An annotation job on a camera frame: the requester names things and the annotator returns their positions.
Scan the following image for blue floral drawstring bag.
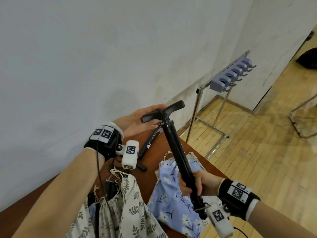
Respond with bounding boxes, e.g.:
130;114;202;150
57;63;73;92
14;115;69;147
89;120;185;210
147;152;223;238

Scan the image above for black right wrist strap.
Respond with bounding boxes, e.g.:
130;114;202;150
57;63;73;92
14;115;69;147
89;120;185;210
218;179;261;222

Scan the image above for person's left hand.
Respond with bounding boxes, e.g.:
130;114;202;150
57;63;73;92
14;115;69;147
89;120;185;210
113;104;167;139

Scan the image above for black left wrist strap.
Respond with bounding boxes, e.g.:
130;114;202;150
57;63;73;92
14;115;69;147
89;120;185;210
84;122;124;162

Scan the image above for pile of black tripods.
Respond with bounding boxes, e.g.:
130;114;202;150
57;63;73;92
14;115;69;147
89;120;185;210
105;179;118;200

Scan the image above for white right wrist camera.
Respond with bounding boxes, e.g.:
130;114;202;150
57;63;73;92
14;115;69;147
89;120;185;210
206;203;235;238

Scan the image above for person's right hand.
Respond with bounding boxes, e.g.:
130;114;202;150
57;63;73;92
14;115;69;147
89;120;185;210
178;170;225;197

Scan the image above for metal clothes rack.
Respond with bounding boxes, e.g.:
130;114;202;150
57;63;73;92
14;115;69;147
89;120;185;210
186;50;251;160

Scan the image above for purple hook rail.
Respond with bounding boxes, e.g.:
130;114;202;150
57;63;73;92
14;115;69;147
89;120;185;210
210;58;257;93

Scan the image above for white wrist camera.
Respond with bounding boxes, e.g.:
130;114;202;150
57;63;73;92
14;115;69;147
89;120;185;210
206;203;235;238
115;140;140;170

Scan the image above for black bike pumps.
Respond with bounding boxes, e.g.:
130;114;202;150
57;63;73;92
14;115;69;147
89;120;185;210
137;121;164;171

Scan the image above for black pump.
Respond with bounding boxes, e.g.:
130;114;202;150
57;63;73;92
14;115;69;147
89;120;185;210
140;100;208;220

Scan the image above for black wrist strap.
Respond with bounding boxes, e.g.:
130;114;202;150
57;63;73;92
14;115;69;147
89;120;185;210
218;179;261;222
84;122;124;162

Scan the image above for person's left forearm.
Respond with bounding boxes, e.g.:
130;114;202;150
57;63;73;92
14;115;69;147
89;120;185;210
12;148;102;238

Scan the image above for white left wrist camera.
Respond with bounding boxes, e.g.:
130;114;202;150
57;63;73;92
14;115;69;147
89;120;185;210
115;140;140;170

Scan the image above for person's right forearm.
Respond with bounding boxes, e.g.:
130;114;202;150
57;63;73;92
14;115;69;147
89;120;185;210
247;200;317;238

